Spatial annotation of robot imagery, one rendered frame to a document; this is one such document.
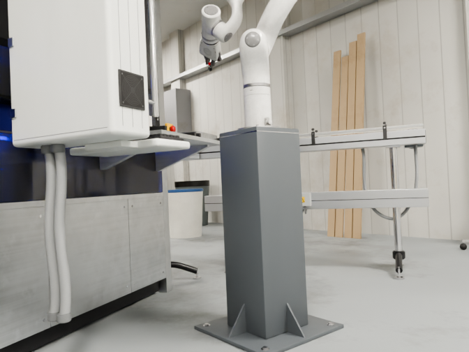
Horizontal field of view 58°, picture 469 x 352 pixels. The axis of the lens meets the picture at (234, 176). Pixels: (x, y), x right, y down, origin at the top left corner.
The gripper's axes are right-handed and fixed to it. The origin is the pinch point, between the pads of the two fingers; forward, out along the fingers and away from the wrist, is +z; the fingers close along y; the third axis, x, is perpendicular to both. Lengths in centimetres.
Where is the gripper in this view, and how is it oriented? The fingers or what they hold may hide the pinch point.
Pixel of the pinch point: (210, 61)
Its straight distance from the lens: 219.0
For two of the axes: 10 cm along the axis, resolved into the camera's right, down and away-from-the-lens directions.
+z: -0.6, 4.7, 8.8
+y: 8.6, 4.7, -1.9
